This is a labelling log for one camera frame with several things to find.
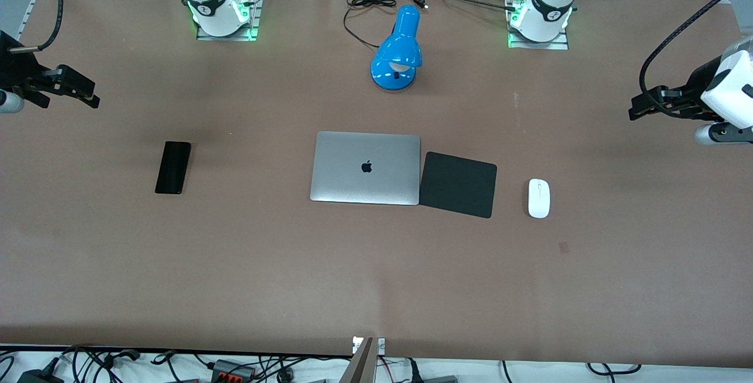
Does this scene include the black smartphone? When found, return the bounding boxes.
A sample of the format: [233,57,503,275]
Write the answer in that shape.
[155,141,192,195]

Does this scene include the white computer mouse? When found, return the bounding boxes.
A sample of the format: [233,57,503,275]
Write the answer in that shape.
[528,178,551,219]

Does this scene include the black mouse pad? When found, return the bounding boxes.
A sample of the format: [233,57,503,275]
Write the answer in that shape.
[419,151,498,219]

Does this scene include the blue desk lamp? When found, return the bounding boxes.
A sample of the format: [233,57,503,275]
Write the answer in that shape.
[370,4,423,91]

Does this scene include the black power adapter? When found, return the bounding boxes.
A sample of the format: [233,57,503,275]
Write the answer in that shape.
[16,358,64,383]

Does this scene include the silver closed laptop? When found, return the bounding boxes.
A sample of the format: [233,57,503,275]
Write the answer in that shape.
[310,131,422,206]

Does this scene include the black box with orange buttons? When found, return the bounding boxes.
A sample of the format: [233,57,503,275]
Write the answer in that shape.
[211,359,258,381]

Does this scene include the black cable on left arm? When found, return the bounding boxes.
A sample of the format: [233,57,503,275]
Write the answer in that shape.
[639,0,753,104]

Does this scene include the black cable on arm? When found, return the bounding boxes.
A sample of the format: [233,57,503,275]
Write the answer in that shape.
[639,0,753,104]
[8,0,63,54]

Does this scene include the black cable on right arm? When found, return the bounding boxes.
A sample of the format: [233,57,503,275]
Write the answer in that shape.
[8,0,63,54]

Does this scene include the black lamp power cable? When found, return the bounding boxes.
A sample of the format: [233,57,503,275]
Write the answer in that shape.
[343,0,429,49]

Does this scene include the black cable connector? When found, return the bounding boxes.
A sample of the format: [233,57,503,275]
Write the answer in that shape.
[103,349,142,366]

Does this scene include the looped black cable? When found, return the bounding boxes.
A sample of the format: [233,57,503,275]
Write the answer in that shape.
[587,362,643,376]

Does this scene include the white table edge bracket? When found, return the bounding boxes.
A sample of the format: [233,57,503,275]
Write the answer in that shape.
[352,337,387,355]

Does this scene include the grey slanted post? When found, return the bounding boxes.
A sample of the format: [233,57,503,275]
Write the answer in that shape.
[339,338,377,383]

